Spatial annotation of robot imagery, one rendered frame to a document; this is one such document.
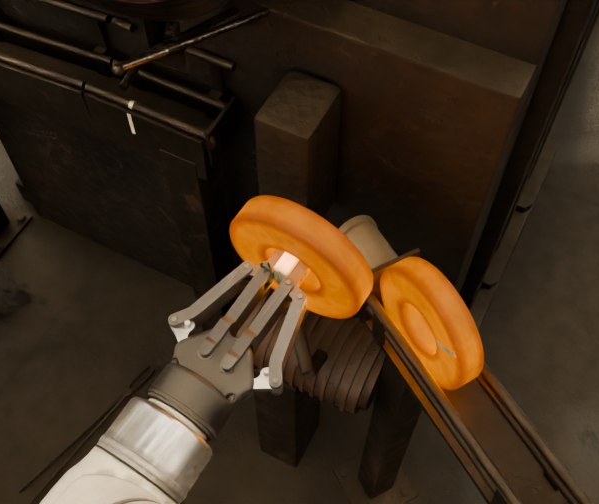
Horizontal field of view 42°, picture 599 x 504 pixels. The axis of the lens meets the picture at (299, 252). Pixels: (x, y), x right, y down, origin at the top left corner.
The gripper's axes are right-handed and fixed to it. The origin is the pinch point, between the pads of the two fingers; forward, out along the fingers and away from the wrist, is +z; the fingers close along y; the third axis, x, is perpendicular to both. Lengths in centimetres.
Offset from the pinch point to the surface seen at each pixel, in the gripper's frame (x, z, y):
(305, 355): -28.2, 0.0, 0.2
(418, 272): -7.0, 7.8, 10.1
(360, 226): -15.8, 14.2, -0.5
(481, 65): 1.2, 30.3, 4.9
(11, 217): -85, 10, -89
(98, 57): -15, 19, -46
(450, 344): -8.8, 3.0, 16.8
